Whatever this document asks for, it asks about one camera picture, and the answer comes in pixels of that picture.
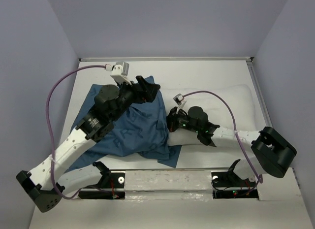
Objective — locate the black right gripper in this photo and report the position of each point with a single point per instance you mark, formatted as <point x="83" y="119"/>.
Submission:
<point x="172" y="118"/>

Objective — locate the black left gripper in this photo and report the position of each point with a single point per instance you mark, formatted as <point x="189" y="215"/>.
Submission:
<point x="149" y="94"/>

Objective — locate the blue letter-print pillowcase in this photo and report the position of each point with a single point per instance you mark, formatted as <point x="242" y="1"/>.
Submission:
<point x="142" y="129"/>

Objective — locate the white pillow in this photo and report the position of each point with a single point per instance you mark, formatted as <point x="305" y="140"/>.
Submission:
<point x="238" y="98"/>

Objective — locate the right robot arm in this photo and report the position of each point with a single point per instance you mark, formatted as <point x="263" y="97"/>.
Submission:
<point x="265" y="151"/>

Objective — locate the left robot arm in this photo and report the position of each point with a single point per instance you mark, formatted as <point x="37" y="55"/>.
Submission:
<point x="50" y="181"/>

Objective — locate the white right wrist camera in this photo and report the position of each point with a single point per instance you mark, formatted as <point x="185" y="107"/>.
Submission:
<point x="180" y="101"/>

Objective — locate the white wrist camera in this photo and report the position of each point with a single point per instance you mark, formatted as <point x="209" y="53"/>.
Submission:
<point x="119" y="72"/>
<point x="180" y="101"/>

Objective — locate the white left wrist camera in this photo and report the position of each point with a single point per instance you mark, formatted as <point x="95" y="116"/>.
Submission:
<point x="119" y="72"/>

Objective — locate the aluminium back table rail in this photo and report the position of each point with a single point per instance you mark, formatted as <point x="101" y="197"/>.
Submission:
<point x="138" y="59"/>

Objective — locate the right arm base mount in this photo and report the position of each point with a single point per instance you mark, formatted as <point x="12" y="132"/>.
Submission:
<point x="227" y="185"/>

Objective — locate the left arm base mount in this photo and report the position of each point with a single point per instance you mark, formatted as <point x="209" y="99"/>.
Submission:
<point x="110" y="186"/>

